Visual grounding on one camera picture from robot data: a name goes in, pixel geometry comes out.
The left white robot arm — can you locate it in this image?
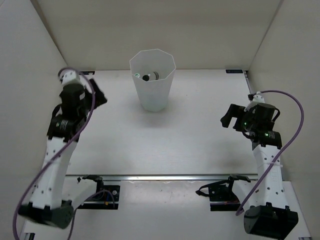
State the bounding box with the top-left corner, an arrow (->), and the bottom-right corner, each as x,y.
15,78 -> 108,229

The left black corner label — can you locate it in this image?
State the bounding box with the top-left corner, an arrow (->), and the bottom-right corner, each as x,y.
80,70 -> 96,76

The white octagonal plastic bin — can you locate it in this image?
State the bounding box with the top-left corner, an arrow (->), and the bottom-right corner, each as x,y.
129,49 -> 176,112

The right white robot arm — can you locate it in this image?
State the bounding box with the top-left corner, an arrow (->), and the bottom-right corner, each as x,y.
220,103 -> 299,240

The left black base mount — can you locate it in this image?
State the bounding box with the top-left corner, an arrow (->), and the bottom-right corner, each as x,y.
78,184 -> 121,210

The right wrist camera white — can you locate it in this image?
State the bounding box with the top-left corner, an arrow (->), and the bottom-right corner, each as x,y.
244,91 -> 265,112

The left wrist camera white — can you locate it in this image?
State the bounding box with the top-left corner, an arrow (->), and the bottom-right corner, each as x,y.
58,69 -> 81,86

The clear bottle black label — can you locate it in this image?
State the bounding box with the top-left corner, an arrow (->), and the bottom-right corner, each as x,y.
142,71 -> 160,82

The right black corner label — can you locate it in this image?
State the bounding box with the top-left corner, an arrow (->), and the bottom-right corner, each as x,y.
225,69 -> 244,74

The aluminium table edge rail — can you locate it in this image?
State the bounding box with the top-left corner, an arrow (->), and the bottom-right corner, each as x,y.
66,174 -> 261,182

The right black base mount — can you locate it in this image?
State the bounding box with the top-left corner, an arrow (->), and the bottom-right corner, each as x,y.
195,180 -> 241,212

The black corner label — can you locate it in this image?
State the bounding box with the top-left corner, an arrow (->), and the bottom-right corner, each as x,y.
80,70 -> 96,76
225,69 -> 244,74

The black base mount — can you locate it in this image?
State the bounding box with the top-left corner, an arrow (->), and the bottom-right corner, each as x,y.
195,180 -> 241,212
78,184 -> 121,210

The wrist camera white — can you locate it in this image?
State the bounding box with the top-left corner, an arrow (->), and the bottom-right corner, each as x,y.
244,91 -> 265,112
58,69 -> 81,86

